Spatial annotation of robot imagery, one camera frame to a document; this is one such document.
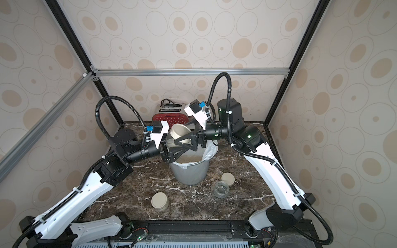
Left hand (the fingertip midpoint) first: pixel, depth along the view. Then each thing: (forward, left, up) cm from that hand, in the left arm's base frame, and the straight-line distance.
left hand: (188, 141), depth 53 cm
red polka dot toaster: (+44, +15, -27) cm, 53 cm away
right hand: (+3, +1, +1) cm, 3 cm away
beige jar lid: (+6, -21, -42) cm, 47 cm away
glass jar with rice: (0, -16, -44) cm, 47 cm away
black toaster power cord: (+55, +21, -27) cm, 65 cm away
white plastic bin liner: (+9, -4, -22) cm, 24 cm away
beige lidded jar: (-9, +16, -37) cm, 41 cm away
